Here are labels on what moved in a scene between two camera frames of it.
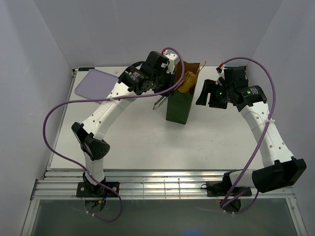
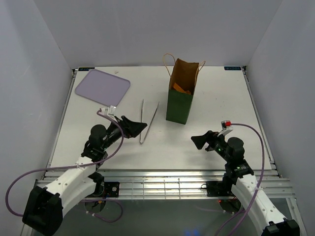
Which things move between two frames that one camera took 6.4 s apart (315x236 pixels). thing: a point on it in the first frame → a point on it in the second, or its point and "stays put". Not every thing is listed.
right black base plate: x=222 y=189 stays put
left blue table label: x=85 y=69 stays put
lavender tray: x=97 y=84 stays put
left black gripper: x=171 y=77 → x=131 y=129
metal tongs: x=160 y=102 → x=141 y=141
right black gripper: x=212 y=103 → x=210 y=136
